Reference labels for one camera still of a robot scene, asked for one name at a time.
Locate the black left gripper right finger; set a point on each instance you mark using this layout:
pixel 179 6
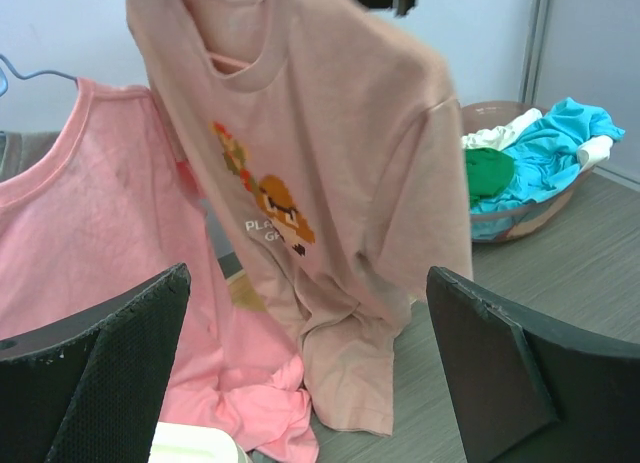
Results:
pixel 526 387

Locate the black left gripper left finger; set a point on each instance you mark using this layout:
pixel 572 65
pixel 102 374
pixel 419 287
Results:
pixel 90 387

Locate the dusty pink mario t shirt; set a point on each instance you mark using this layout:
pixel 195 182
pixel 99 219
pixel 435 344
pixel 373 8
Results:
pixel 328 142

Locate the bright pink t shirt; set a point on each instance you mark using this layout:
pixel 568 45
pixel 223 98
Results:
pixel 107 208

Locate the green t shirt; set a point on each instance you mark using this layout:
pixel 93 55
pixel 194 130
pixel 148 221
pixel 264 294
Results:
pixel 489 173

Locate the light blue t shirt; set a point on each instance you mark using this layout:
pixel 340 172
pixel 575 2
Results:
pixel 545 154

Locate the grey t shirt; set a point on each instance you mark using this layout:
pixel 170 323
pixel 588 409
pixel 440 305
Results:
pixel 20 151

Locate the blue hanger with pink shirt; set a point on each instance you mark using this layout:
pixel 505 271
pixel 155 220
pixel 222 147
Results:
pixel 6 64

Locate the white plastic storage box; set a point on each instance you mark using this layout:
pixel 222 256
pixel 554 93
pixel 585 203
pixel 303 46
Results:
pixel 178 443

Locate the brown oval laundry basket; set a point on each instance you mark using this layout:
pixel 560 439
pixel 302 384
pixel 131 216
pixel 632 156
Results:
pixel 520 222

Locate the wooden clothes rack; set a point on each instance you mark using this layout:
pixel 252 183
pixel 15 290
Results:
pixel 243 296

